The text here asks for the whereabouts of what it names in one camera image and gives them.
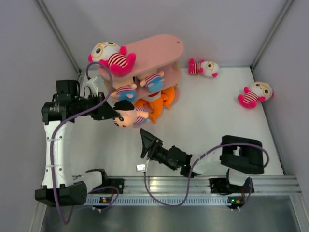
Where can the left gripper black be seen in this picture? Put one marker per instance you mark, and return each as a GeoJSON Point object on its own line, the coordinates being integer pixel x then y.
{"type": "Point", "coordinates": [105, 111]}

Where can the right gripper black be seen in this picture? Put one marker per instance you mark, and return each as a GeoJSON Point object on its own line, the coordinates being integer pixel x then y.
{"type": "Point", "coordinates": [149, 143]}

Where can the boy doll black hair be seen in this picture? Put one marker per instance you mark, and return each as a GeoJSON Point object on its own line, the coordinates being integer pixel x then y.
{"type": "Point", "coordinates": [129, 115]}

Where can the orange shrimp plush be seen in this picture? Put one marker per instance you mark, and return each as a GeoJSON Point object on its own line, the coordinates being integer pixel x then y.
{"type": "Point", "coordinates": [159, 100]}
{"type": "Point", "coordinates": [141, 103]}

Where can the boy doll striped shirt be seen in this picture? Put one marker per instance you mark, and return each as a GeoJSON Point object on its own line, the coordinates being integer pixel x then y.
{"type": "Point", "coordinates": [153, 81]}

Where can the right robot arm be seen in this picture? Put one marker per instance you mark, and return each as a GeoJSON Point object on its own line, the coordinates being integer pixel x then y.
{"type": "Point", "coordinates": [243, 158]}

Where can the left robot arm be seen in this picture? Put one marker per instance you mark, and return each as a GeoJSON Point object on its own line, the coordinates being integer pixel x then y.
{"type": "Point", "coordinates": [58, 187]}

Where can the boy doll on middle shelf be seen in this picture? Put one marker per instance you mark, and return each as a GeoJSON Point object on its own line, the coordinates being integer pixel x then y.
{"type": "Point", "coordinates": [124, 90]}

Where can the white pink doll on shelf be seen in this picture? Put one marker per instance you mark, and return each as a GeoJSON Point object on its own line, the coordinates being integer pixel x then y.
{"type": "Point", "coordinates": [113, 56]}

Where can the pink three-tier toy shelf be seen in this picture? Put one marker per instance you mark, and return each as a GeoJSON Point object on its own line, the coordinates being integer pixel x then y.
{"type": "Point", "coordinates": [157, 53]}

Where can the white pink doll back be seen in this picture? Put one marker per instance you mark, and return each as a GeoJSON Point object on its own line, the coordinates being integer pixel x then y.
{"type": "Point", "coordinates": [206, 68]}

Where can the white pink doll right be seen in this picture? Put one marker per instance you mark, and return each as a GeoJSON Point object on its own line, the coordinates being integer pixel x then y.
{"type": "Point", "coordinates": [255, 93]}

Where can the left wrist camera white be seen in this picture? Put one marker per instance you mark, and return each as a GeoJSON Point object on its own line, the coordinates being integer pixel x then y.
{"type": "Point", "coordinates": [93, 84]}

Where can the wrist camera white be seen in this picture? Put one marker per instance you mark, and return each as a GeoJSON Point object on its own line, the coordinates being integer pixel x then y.
{"type": "Point", "coordinates": [93, 84]}
{"type": "Point", "coordinates": [142, 167]}

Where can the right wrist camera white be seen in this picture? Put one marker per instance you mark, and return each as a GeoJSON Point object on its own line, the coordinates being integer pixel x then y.
{"type": "Point", "coordinates": [142, 167]}

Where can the aluminium left frame rail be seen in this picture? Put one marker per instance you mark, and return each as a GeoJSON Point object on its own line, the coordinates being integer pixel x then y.
{"type": "Point", "coordinates": [77, 75]}

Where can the aluminium frame rail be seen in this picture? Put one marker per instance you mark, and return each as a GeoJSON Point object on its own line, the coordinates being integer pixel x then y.
{"type": "Point", "coordinates": [77, 75]}
{"type": "Point", "coordinates": [263, 185]}

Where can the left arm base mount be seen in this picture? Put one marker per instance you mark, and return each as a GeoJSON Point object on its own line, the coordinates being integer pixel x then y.
{"type": "Point", "coordinates": [114, 182]}

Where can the white slotted cable duct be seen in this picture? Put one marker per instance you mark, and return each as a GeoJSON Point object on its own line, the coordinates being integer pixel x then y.
{"type": "Point", "coordinates": [148, 201]}

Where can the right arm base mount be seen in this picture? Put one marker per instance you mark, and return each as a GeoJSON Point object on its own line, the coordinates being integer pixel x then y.
{"type": "Point", "coordinates": [223, 187]}

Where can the aluminium front frame rail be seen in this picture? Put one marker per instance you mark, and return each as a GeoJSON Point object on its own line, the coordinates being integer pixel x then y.
{"type": "Point", "coordinates": [263, 185]}

